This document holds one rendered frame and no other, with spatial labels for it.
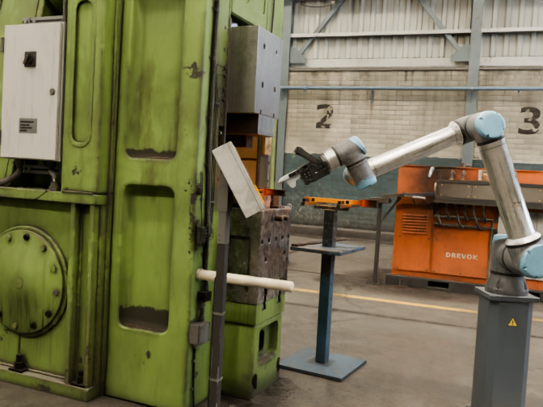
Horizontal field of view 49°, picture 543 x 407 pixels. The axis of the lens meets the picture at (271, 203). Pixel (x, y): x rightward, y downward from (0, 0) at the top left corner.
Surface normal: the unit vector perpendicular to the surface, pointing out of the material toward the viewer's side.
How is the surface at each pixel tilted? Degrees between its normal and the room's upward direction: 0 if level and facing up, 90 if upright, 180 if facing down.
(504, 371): 90
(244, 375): 90
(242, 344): 90
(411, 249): 90
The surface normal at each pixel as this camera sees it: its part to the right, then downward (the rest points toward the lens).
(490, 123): 0.05, -0.07
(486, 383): -0.71, 0.00
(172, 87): -0.39, 0.01
